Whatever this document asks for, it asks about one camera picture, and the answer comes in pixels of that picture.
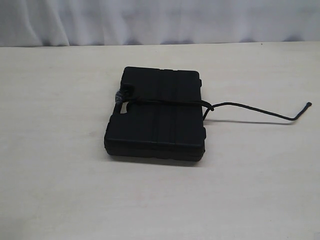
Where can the black plastic carrying case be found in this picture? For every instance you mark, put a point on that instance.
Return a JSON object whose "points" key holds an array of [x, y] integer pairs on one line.
{"points": [[157, 114]]}

